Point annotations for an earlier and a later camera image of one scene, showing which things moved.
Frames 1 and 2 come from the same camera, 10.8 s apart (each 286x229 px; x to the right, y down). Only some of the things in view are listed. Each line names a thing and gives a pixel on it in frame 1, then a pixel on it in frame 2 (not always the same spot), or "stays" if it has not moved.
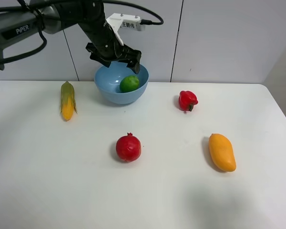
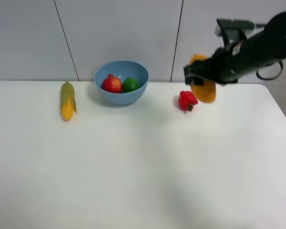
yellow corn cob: x=67 y=101 stays
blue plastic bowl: x=107 y=81 stays
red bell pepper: x=187 y=100 stays
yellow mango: x=222 y=152 → x=207 y=92
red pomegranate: x=128 y=148 → x=111 y=84
